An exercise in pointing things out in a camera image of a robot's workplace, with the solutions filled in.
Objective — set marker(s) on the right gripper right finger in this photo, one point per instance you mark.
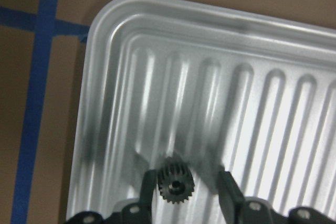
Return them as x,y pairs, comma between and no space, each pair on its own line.
230,197

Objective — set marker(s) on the ribbed metal tray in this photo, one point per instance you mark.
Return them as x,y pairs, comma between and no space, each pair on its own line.
215,87

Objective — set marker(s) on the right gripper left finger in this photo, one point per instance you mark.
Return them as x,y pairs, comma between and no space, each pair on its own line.
148,187

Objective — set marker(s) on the small black gear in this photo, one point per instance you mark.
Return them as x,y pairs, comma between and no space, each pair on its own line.
175,181

